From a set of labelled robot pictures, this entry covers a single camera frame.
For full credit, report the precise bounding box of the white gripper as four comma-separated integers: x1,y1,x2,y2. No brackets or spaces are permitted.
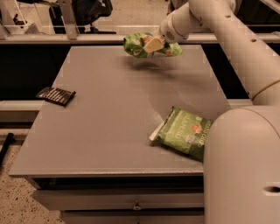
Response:
143,13,189,53

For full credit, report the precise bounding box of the green rice chip bag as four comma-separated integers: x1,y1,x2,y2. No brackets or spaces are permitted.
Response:
123,32,182,59

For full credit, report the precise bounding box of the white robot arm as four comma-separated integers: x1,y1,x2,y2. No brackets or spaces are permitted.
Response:
144,0,280,224

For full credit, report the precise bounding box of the green jalapeno chip bag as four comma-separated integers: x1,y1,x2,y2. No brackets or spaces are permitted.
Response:
150,107,213,162

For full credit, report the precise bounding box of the black office chair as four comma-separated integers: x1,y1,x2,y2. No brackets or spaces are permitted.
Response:
49,0,115,34

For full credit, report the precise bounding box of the black snack packet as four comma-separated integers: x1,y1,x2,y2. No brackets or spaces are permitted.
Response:
36,87,76,107

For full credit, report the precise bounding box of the grey upper drawer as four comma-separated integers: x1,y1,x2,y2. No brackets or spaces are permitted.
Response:
32,188,204,211

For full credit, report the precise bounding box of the grey drawer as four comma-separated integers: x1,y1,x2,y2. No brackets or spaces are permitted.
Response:
61,211,205,224
32,188,204,211

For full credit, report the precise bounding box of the grey lower drawer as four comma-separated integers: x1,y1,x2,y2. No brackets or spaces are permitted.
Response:
61,211,205,224

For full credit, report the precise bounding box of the metal railing frame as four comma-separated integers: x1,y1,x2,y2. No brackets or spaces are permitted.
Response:
0,0,280,45

